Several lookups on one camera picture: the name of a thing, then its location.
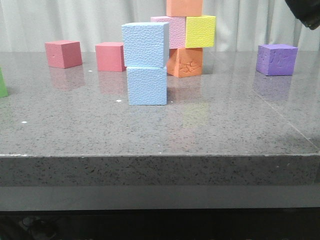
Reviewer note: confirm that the purple foam cube right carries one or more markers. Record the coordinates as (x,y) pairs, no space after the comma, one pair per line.
(276,59)

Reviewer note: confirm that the red foam cube far left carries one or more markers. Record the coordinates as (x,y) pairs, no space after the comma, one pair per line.
(63,54)

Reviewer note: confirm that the orange foam cube bottom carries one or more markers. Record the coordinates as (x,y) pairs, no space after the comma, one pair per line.
(185,62)

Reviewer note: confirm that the red foam cube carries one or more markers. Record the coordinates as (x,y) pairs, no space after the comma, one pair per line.
(110,56)
(63,54)

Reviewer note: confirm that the orange foam cube top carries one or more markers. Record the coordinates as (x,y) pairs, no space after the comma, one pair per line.
(184,8)

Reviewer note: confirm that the red foam cube middle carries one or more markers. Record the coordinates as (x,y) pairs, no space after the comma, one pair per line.
(110,56)

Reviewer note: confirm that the orange foam cube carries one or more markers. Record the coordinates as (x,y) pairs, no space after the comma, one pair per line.
(185,62)
(184,8)

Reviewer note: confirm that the pink foam cube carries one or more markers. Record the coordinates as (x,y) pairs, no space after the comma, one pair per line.
(177,30)

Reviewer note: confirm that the green foam cube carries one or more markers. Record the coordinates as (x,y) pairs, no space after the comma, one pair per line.
(3,88)

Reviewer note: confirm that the yellow foam cube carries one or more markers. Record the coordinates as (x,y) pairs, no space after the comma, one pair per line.
(200,31)

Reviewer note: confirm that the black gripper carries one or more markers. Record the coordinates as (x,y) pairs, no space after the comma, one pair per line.
(307,11)

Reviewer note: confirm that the light blue foam cube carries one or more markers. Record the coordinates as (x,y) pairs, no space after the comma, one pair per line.
(147,85)
(146,44)

